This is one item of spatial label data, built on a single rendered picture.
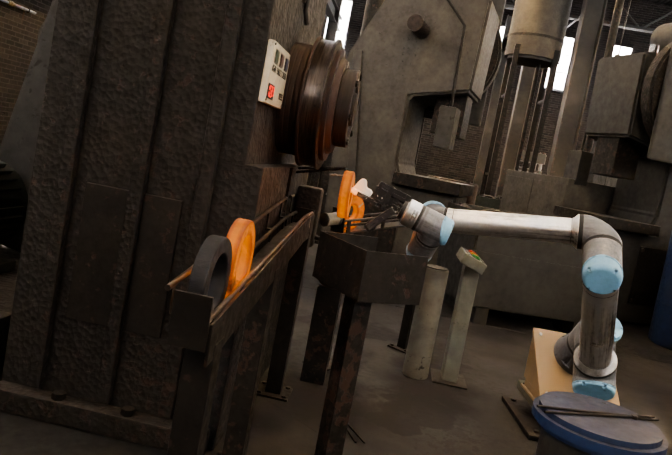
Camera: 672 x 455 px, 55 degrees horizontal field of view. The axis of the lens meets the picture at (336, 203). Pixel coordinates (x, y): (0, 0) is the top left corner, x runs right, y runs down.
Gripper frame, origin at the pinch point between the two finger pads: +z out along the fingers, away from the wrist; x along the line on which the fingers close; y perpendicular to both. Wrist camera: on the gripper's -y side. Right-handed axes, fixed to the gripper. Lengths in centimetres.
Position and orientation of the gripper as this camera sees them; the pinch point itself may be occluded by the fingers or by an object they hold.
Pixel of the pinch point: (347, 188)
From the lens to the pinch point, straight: 213.0
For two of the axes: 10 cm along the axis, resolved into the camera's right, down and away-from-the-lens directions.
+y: 4.5, -8.9, -1.1
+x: -1.1, 0.6, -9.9
